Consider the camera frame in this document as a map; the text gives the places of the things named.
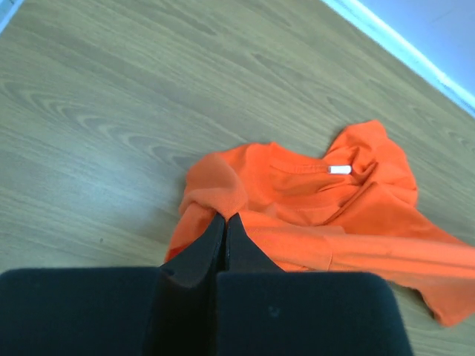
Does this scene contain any orange t shirt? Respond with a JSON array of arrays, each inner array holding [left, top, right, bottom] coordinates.
[[166, 121, 474, 326]]

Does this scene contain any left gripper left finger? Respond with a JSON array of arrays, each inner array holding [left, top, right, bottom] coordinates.
[[160, 214, 226, 288]]

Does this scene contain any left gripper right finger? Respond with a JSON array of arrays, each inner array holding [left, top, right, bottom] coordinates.
[[224, 214, 284, 273]]

